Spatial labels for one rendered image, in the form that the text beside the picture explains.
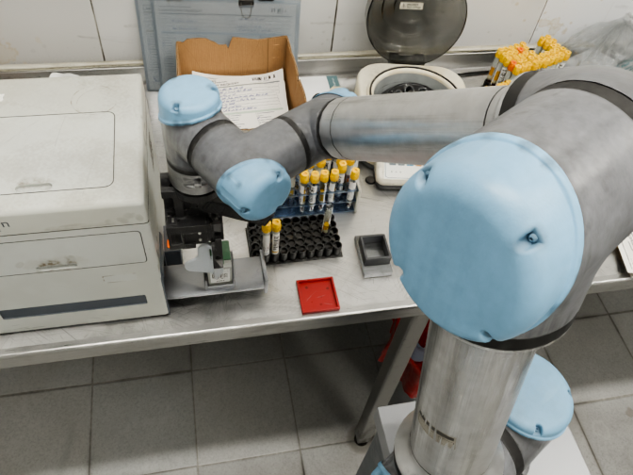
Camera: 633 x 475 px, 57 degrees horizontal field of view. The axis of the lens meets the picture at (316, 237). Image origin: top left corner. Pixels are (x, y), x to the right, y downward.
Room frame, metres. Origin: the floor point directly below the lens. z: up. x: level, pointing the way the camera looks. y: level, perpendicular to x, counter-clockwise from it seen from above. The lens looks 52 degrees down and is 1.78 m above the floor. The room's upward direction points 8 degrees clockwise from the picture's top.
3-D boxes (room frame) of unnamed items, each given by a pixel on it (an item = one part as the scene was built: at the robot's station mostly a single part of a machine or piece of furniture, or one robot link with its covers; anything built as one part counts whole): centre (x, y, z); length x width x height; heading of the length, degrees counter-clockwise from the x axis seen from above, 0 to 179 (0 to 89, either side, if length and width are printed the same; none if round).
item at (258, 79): (0.95, 0.20, 0.95); 0.29 x 0.25 x 0.15; 17
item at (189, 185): (0.54, 0.18, 1.19); 0.08 x 0.08 x 0.05
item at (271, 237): (0.68, 0.04, 0.93); 0.17 x 0.09 x 0.11; 108
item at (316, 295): (0.56, -0.02, 0.88); 0.07 x 0.07 x 0.01; 17
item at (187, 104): (0.54, 0.17, 1.26); 0.09 x 0.08 x 0.11; 48
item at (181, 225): (0.54, 0.18, 1.10); 0.09 x 0.08 x 0.12; 107
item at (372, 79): (1.00, -0.17, 0.94); 0.30 x 0.24 x 0.12; 8
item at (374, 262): (0.67, -0.11, 0.89); 0.09 x 0.05 x 0.04; 16
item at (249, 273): (0.54, 0.18, 0.92); 0.21 x 0.07 x 0.05; 107
